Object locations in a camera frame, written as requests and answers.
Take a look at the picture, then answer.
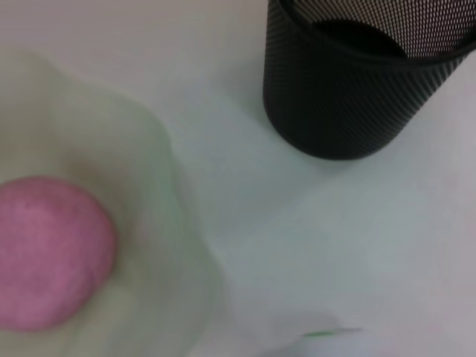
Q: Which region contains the pink peach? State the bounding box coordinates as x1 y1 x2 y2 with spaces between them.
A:
0 176 118 332

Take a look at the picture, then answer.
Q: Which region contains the pale green glass fruit plate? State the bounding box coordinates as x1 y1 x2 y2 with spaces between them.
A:
0 48 231 357

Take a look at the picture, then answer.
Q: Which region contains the black mesh pen cup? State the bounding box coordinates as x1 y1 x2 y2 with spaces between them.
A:
262 0 476 161

